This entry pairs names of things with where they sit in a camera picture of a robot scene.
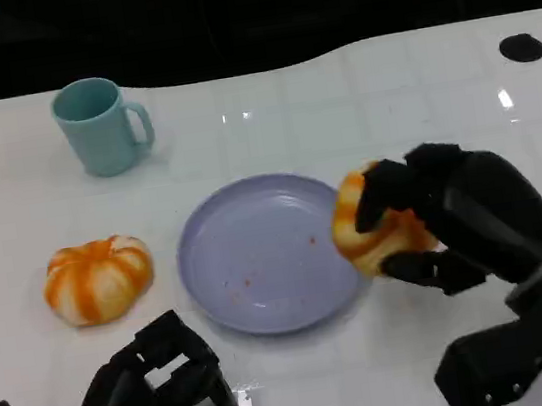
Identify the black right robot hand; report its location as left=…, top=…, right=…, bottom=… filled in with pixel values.
left=345, top=126, right=542, bottom=309

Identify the orange and white bread roll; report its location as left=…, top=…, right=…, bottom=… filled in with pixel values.
left=36, top=229, right=162, bottom=332
left=322, top=153, right=447, bottom=283

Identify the black table grommet hole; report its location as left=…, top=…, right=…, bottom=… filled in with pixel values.
left=497, top=30, right=542, bottom=66

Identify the lilac plate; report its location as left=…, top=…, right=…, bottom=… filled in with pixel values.
left=167, top=161, right=380, bottom=348

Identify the pale green mug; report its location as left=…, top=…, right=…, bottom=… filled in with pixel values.
left=47, top=69, right=161, bottom=184

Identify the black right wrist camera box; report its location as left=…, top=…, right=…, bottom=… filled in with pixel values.
left=426, top=308, right=542, bottom=406

